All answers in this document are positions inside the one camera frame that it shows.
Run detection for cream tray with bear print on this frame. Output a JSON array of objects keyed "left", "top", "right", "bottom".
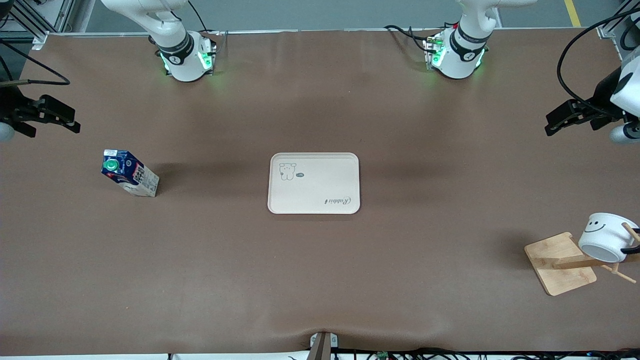
[{"left": 267, "top": 152, "right": 361, "bottom": 215}]

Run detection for white smiley mug black handle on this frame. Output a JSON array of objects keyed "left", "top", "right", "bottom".
[{"left": 578, "top": 212, "right": 640, "bottom": 264}]

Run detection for black left base cables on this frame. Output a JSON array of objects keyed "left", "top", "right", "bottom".
[{"left": 384, "top": 24, "right": 436, "bottom": 51}]

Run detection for black right base cable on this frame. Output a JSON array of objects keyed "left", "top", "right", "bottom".
[{"left": 187, "top": 0, "right": 221, "bottom": 36}]

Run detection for aluminium frame profile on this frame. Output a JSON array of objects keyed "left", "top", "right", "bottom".
[
  {"left": 597, "top": 0, "right": 640, "bottom": 41},
  {"left": 0, "top": 0, "right": 76, "bottom": 51}
]

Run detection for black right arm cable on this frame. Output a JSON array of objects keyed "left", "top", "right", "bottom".
[{"left": 0, "top": 39, "right": 71, "bottom": 87}]

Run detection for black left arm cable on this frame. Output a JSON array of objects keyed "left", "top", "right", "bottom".
[{"left": 557, "top": 5, "right": 640, "bottom": 106}]

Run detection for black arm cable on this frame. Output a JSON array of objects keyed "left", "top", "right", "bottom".
[
  {"left": 557, "top": 5, "right": 640, "bottom": 106},
  {"left": 0, "top": 39, "right": 71, "bottom": 87}
]

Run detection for blue milk carton green cap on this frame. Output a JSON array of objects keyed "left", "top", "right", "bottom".
[{"left": 101, "top": 149, "right": 160, "bottom": 198}]

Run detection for wooden mug rack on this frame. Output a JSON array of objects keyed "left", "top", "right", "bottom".
[{"left": 524, "top": 222, "right": 640, "bottom": 297}]

